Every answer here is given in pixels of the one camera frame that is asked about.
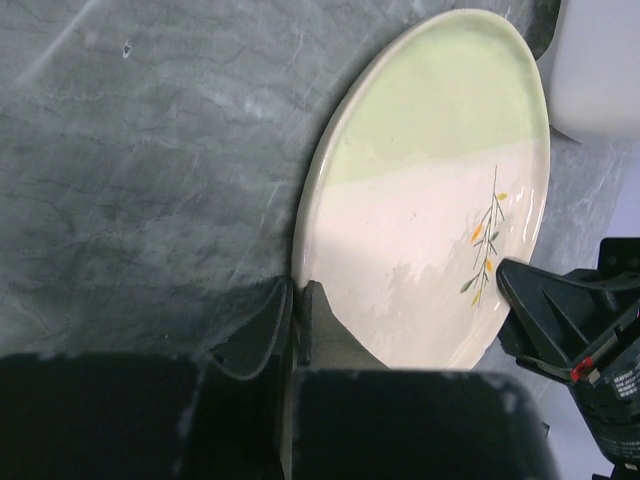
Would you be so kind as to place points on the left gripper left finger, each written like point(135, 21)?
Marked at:
point(121, 415)

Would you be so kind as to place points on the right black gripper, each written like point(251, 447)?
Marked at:
point(581, 329)

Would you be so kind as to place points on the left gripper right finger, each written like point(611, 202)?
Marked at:
point(353, 420)

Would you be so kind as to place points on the cream floral plate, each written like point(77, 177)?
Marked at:
point(434, 167)

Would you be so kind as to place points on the white plastic bin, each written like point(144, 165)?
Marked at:
point(593, 86)

